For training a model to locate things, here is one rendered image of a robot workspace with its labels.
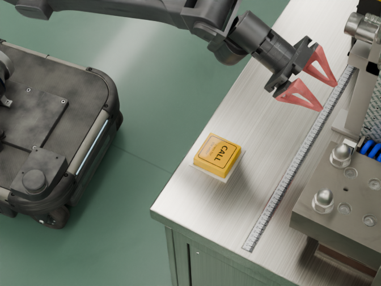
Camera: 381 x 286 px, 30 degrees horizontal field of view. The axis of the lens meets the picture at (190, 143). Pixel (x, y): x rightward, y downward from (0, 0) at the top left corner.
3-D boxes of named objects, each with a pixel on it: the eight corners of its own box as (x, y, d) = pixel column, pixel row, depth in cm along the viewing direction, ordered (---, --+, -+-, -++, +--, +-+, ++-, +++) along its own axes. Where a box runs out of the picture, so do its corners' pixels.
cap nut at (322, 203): (317, 191, 120) (320, 178, 116) (337, 201, 119) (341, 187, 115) (308, 208, 119) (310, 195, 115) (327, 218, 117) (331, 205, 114)
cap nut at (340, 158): (334, 147, 125) (338, 133, 121) (354, 156, 124) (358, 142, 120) (325, 163, 123) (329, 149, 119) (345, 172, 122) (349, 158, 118)
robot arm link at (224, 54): (195, 24, 116) (214, -18, 119) (174, 48, 126) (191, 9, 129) (258, 59, 118) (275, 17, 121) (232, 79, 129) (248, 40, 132)
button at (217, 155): (210, 138, 142) (210, 131, 140) (241, 152, 140) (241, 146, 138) (193, 164, 139) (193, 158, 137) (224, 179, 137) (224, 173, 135)
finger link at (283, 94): (305, 125, 124) (264, 92, 123) (323, 96, 127) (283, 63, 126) (326, 113, 118) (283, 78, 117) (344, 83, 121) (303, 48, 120)
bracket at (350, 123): (338, 110, 145) (365, 4, 119) (367, 123, 143) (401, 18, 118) (327, 128, 143) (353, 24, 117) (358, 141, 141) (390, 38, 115)
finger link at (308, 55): (313, 112, 125) (272, 79, 124) (330, 83, 128) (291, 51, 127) (334, 99, 119) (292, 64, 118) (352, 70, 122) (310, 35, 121)
